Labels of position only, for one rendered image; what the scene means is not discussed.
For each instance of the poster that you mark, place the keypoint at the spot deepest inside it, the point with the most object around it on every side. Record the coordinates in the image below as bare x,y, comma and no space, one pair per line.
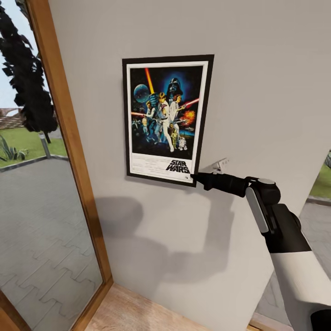
165,103

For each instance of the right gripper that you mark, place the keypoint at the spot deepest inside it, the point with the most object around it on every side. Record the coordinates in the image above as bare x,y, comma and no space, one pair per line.
218,181

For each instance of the fixed window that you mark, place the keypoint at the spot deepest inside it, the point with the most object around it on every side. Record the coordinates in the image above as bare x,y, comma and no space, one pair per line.
315,220

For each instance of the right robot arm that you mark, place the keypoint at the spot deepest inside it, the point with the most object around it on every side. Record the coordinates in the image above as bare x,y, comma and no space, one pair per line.
305,287

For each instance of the door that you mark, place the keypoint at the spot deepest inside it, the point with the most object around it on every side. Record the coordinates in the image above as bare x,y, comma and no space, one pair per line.
54,268

